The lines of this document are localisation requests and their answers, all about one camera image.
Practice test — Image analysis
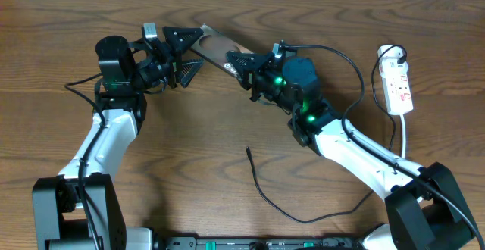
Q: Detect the black USB charging cable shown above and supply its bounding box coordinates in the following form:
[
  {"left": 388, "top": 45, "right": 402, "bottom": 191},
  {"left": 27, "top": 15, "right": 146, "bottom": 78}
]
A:
[{"left": 245, "top": 44, "right": 408, "bottom": 225}]

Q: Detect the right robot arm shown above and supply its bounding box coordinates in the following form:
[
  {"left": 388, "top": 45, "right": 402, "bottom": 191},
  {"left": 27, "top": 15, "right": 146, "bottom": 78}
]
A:
[{"left": 226, "top": 47, "right": 484, "bottom": 249}]

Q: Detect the white power strip cord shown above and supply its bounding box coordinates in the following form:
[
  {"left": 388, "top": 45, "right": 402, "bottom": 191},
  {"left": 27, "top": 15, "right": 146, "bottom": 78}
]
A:
[{"left": 399, "top": 114, "right": 407, "bottom": 160}]

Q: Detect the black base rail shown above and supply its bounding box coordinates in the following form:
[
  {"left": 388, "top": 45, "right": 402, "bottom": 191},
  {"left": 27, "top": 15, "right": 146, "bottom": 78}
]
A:
[{"left": 164, "top": 235, "right": 367, "bottom": 250}]

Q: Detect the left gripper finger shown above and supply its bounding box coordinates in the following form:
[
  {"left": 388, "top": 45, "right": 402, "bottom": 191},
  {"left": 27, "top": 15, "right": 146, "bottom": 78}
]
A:
[
  {"left": 162, "top": 27, "right": 204, "bottom": 55},
  {"left": 177, "top": 59, "right": 204, "bottom": 88}
]

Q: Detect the white power strip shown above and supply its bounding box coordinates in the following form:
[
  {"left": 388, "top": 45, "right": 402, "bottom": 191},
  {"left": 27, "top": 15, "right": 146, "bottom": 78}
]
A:
[{"left": 377, "top": 45, "right": 414, "bottom": 116}]

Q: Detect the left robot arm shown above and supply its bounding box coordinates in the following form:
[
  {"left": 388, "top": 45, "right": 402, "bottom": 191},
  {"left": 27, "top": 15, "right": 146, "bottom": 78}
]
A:
[{"left": 32, "top": 23, "right": 204, "bottom": 249}]

